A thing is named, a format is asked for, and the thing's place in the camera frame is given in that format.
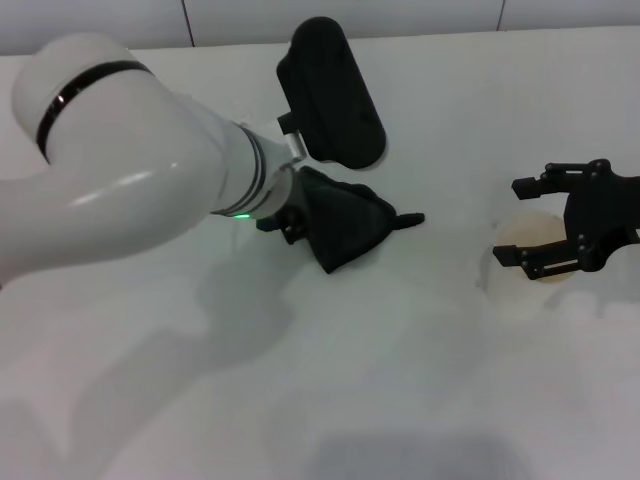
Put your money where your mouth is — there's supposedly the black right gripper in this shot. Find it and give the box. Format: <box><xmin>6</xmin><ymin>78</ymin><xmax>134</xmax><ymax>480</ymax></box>
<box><xmin>492</xmin><ymin>159</ymin><xmax>640</xmax><ymax>282</ymax></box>

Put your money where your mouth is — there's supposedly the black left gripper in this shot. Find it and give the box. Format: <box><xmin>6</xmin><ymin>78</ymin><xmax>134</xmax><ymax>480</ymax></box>
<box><xmin>256</xmin><ymin>189</ymin><xmax>312</xmax><ymax>247</ymax></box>

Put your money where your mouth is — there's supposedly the white paper cup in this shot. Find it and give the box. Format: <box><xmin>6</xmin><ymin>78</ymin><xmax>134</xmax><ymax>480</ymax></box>
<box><xmin>481</xmin><ymin>209</ymin><xmax>577</xmax><ymax>307</ymax></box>

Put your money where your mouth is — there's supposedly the dark rag with loop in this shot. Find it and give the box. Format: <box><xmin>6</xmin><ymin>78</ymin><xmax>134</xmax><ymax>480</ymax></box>
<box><xmin>294</xmin><ymin>166</ymin><xmax>427</xmax><ymax>276</ymax></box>

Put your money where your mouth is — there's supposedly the black left wrist camera housing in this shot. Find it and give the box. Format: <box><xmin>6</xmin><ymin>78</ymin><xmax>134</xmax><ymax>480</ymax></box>
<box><xmin>275</xmin><ymin>16</ymin><xmax>390</xmax><ymax>172</ymax></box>

